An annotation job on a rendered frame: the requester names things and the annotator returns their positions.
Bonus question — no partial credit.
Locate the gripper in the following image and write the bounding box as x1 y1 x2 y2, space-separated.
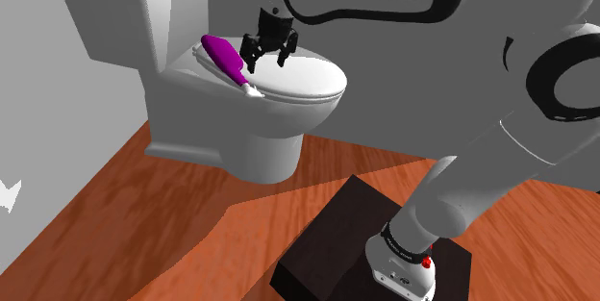
238 8 300 75

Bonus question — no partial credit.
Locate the white toilet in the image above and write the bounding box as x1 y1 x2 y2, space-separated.
48 0 348 186

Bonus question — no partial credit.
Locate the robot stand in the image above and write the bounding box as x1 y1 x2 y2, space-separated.
269 174 473 301

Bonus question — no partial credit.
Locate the purple brush with white handle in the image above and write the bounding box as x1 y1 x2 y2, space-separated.
200 34 266 100

